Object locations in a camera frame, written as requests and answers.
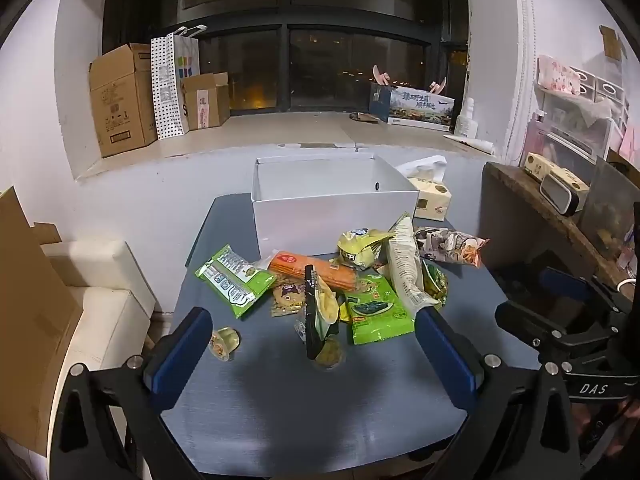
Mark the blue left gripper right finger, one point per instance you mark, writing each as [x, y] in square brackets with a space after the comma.
[454, 359]

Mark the purple cookie packet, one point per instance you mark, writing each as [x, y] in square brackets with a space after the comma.
[288, 298]

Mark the white drawer organizer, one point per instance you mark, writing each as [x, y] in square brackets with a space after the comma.
[585, 109]

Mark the green pickle snack packet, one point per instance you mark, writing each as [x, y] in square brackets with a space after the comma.
[435, 282]

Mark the large cardboard box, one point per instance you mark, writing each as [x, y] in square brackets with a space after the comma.
[121, 99]

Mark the white sofa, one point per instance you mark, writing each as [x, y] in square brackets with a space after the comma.
[116, 304]

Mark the yellow tissue box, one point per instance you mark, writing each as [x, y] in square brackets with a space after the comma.
[427, 176]

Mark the white dotted paper bag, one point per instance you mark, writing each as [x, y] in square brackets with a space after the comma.
[174, 57]

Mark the blue white gift box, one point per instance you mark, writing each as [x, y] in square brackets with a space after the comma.
[404, 106]

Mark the small jelly cup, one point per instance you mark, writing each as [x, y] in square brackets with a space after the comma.
[223, 343]

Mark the small cardboard box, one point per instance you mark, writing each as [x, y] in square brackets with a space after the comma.
[207, 100]

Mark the white open storage box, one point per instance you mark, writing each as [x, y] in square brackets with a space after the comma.
[303, 203]

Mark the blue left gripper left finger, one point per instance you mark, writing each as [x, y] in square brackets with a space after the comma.
[175, 357]

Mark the brown patterned snack bag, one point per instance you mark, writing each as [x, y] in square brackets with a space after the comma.
[449, 246]

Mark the flat cardboard sheet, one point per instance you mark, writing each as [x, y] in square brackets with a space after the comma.
[38, 319]

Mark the green seaweed snack bag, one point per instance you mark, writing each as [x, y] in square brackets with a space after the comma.
[375, 311]

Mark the wooden side shelf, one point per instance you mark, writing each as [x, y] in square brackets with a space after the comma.
[520, 225]

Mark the white tall snack bag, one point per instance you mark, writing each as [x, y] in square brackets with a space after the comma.
[406, 268]

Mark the white plastic bottle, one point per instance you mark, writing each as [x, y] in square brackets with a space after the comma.
[466, 125]

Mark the green white snack bag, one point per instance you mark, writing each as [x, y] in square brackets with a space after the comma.
[239, 283]

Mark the black yellow chip bag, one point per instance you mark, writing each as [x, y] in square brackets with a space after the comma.
[317, 324]

